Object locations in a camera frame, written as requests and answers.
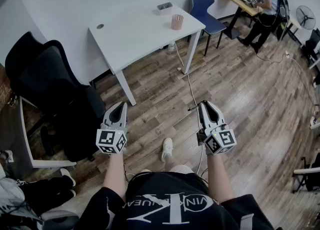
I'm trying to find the white divided organizer box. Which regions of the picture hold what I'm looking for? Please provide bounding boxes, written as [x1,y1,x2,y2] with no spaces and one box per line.
[156,2,174,16]

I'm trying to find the person's beige shorts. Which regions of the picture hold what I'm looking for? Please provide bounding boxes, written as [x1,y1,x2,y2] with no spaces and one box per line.
[139,164,195,175]

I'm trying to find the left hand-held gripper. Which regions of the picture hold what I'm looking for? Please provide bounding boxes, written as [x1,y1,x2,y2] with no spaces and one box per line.
[96,101,129,155]

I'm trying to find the black office chair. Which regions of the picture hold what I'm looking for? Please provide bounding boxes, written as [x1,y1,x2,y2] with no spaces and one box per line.
[4,31,107,162]

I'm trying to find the person's left forearm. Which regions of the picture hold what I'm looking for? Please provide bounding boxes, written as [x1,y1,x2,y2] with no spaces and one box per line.
[101,152,126,201]

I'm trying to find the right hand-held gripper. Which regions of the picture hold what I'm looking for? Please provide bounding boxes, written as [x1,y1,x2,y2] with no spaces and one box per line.
[196,100,237,155]

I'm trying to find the grey stool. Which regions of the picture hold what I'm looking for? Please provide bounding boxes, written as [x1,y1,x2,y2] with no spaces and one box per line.
[39,210,81,230]

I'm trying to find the white frame shelf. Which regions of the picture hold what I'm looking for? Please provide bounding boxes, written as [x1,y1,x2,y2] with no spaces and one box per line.
[19,95,77,169]

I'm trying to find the black standing fan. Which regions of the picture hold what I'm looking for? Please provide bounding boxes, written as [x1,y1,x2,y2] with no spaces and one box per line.
[296,5,316,30]

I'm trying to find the person's white right shoe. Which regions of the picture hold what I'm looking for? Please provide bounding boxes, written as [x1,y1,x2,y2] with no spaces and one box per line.
[160,137,174,162]

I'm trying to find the person's right leg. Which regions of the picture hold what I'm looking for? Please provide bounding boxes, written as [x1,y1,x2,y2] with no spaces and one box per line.
[164,153,177,171]

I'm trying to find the white desk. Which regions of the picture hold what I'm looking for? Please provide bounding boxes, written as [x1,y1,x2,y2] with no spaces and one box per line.
[87,3,206,106]

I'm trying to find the person's black printed shirt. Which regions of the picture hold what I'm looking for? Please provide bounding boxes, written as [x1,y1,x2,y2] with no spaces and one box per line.
[78,171,283,230]

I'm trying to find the white folding chair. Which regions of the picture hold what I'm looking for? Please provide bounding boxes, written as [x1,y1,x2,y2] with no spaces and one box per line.
[291,150,320,194]

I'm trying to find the person's right forearm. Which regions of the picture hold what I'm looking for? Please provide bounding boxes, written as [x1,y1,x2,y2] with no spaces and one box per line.
[206,153,235,206]

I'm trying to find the blue chair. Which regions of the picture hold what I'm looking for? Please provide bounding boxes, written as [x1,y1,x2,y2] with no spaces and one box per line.
[187,0,228,57]

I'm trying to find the pink pen cup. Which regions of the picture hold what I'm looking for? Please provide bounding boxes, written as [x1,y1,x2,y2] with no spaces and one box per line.
[171,14,184,31]

